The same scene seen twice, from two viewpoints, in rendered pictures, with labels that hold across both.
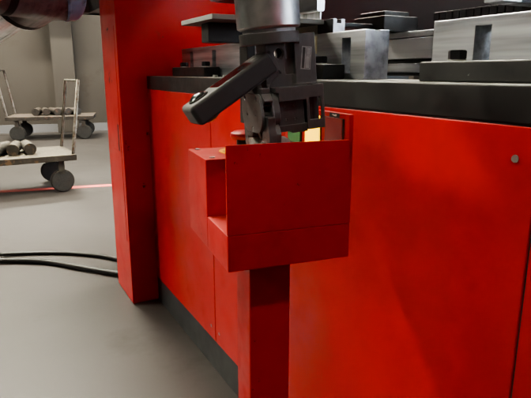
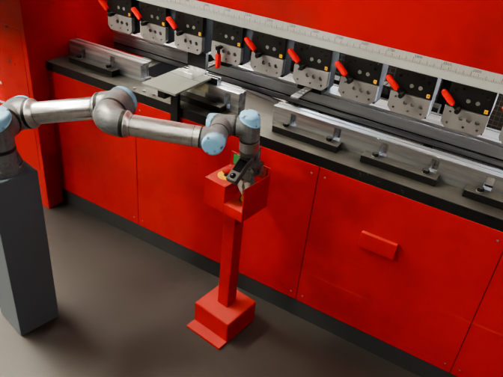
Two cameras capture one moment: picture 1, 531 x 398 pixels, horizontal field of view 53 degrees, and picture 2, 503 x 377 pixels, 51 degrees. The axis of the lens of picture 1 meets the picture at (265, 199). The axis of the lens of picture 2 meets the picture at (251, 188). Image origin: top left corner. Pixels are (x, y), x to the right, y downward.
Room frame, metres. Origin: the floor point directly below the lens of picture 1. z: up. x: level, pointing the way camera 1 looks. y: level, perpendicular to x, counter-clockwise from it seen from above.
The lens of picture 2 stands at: (-0.79, 0.94, 1.85)
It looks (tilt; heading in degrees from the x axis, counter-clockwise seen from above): 32 degrees down; 326
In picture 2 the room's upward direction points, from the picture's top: 6 degrees clockwise
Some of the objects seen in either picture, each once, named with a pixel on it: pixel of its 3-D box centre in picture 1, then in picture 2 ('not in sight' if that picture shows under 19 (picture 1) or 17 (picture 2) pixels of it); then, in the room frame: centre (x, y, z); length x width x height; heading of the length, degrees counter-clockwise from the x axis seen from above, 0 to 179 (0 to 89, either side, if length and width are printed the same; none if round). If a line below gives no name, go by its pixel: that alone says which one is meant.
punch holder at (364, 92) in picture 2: not in sight; (363, 77); (0.61, -0.46, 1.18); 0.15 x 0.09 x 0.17; 28
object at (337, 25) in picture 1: (313, 29); (200, 75); (1.28, -0.11, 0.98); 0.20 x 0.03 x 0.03; 28
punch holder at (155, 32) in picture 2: not in sight; (158, 22); (1.49, 0.01, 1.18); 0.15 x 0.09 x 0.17; 28
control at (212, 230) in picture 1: (262, 177); (236, 185); (0.70, 0.00, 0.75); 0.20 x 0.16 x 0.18; 21
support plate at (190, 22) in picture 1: (251, 22); (177, 81); (1.22, 0.03, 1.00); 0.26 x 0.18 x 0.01; 118
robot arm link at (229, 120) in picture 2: not in sight; (221, 126); (0.70, 0.09, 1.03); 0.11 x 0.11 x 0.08; 51
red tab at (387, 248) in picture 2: not in sight; (377, 244); (0.31, -0.44, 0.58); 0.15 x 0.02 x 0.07; 28
